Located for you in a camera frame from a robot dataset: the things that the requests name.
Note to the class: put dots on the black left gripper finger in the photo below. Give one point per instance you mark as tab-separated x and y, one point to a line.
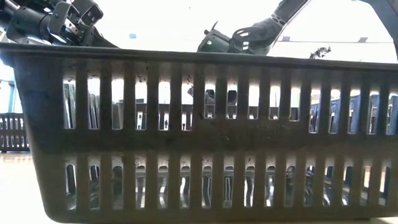
99	39

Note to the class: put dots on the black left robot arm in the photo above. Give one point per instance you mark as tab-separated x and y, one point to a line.
28	21

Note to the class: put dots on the black slotted plastic basket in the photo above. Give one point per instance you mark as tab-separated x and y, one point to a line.
186	109
354	115
14	133
199	137

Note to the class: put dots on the small dark ragged object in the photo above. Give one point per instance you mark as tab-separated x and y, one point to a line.
320	53

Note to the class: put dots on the clear bag with black sponge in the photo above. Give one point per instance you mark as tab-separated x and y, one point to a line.
162	193

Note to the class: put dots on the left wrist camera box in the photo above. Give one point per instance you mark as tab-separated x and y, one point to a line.
88	12

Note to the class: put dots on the small blue wall label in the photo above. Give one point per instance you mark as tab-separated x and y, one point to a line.
132	35

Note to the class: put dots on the grey wall socket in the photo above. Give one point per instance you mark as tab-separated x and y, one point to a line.
285	38
362	40

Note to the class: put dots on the blue upright post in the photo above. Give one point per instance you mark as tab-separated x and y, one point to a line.
12	96

